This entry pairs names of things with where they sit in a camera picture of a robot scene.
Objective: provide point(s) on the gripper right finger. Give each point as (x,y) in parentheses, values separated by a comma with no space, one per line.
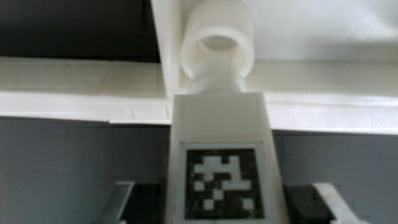
(317,205)

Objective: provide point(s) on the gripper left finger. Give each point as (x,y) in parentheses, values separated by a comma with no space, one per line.
(134,206)

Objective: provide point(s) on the white square tabletop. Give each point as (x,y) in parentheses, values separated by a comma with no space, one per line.
(308,30)

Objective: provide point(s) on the white U-shaped obstacle fence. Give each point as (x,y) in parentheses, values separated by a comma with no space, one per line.
(328,96)

